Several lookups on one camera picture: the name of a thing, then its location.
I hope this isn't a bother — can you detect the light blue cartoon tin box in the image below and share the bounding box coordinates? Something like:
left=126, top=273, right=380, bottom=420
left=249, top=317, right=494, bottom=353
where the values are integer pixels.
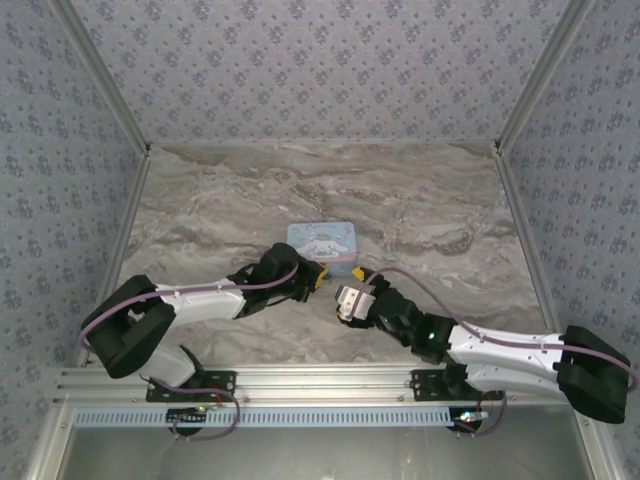
left=286, top=222, right=359, bottom=279

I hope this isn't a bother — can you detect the small black controller board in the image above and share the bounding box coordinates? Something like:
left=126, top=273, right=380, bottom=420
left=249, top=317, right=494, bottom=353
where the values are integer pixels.
left=166, top=405, right=210, bottom=435
left=451, top=408, right=490, bottom=432

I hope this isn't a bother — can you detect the grey metal panel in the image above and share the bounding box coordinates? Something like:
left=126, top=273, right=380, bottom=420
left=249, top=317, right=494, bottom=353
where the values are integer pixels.
left=24, top=402, right=616, bottom=480

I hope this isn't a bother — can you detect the wide aluminium mounting rail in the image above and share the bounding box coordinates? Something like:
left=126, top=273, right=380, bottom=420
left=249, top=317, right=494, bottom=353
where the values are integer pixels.
left=54, top=366, right=551, bottom=405

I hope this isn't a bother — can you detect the slotted white cable duct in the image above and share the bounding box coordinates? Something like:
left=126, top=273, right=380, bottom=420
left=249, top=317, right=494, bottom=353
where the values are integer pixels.
left=73, top=405, right=464, bottom=430

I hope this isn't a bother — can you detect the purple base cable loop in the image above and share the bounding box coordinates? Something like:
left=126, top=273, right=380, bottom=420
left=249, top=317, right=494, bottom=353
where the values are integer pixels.
left=454, top=392, right=507, bottom=437
left=149, top=377, right=241, bottom=442

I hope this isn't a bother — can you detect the aluminium table side rail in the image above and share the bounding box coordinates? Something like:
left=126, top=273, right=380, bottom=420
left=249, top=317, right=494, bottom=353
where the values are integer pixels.
left=492, top=147, right=569, bottom=336
left=74, top=147, right=154, bottom=369

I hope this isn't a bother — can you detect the aluminium frame post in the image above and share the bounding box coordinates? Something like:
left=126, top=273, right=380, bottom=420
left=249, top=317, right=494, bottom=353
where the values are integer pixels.
left=52, top=0, right=154, bottom=156
left=494, top=0, right=599, bottom=154

